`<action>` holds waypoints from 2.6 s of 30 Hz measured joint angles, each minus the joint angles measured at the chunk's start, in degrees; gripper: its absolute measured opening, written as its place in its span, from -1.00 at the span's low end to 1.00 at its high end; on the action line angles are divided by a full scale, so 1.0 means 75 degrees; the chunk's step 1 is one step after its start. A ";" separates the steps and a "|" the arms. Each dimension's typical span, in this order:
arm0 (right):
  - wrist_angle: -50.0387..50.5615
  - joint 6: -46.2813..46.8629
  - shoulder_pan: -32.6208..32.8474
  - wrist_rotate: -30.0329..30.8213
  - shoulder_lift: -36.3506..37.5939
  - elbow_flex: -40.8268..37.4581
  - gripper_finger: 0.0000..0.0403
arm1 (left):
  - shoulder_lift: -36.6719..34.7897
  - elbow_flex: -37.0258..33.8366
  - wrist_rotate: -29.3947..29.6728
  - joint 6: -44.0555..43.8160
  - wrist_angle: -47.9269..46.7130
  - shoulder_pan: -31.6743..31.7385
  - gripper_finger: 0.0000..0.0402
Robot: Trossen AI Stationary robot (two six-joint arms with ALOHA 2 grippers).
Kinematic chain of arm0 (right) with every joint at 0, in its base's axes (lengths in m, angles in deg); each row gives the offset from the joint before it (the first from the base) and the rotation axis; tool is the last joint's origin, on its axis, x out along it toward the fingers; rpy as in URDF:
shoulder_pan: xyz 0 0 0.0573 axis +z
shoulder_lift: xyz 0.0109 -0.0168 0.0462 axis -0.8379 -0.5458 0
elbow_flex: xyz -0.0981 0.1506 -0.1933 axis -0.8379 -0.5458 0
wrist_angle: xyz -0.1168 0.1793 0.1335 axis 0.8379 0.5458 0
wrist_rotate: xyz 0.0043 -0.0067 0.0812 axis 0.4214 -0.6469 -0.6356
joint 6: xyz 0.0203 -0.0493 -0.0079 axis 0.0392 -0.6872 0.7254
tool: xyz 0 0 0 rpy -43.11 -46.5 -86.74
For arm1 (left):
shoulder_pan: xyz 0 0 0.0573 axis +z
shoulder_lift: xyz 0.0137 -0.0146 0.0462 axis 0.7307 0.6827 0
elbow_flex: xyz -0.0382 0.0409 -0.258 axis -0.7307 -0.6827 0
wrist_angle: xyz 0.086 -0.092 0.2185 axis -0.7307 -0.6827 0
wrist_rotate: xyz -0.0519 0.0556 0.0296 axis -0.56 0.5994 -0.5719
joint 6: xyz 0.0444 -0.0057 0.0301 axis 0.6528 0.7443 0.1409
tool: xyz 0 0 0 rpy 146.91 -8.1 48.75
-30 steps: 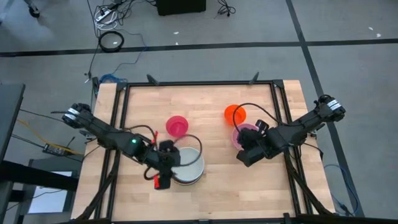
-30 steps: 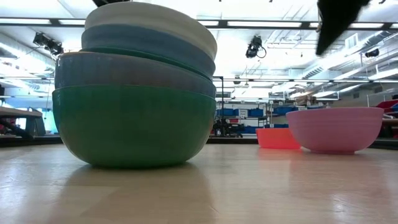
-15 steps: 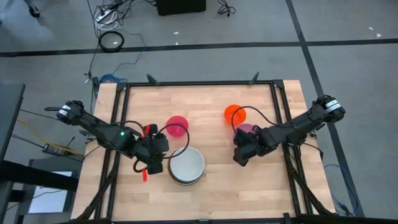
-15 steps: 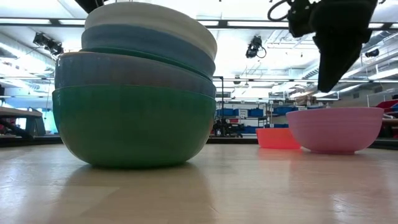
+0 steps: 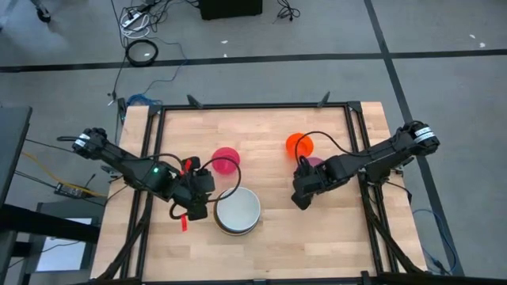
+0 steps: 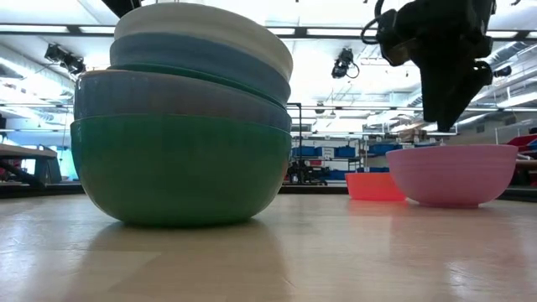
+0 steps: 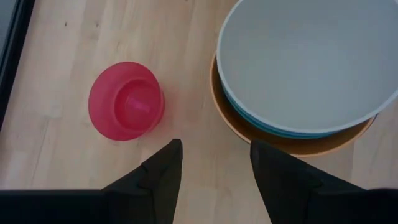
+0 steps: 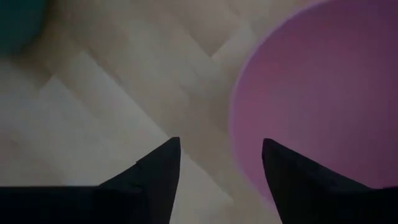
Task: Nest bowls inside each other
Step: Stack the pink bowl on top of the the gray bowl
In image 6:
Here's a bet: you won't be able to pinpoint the white plastic bowl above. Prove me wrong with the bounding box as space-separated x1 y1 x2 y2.
113 2 295 83

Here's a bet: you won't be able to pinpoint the shelf rack with blue bins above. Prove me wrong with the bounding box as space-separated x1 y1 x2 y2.
289 133 437 186

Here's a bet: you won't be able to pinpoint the black overhead rig bar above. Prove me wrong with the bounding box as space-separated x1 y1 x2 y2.
0 23 537 42

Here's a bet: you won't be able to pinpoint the small red plastic bowl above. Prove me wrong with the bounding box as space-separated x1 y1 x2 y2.
344 171 407 202

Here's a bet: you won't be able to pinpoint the red storage bin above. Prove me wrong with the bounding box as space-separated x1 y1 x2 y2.
506 133 537 153

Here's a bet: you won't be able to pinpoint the black overhead camera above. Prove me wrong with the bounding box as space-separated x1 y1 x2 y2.
331 47 361 80

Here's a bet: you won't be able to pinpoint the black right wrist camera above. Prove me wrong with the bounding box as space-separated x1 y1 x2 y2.
374 8 417 67

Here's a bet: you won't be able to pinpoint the black metal rack post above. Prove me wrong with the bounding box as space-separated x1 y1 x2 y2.
287 102 303 161

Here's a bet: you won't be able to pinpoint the black ceiling spotlights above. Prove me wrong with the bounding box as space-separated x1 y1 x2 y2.
44 43 87 76

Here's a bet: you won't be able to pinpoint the blue plastic bowl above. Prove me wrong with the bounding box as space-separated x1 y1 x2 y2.
109 32 292 106
74 69 293 133

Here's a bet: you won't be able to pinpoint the pink plastic bowl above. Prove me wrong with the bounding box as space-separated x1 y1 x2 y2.
385 143 519 210

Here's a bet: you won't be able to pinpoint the green translucent plastic bowl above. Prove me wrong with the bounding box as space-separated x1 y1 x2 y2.
70 113 293 228

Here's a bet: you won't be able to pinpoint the wooden side table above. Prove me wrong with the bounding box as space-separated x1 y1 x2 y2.
0 143 64 190

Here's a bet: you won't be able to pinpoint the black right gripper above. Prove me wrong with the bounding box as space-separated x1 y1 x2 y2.
396 0 498 133

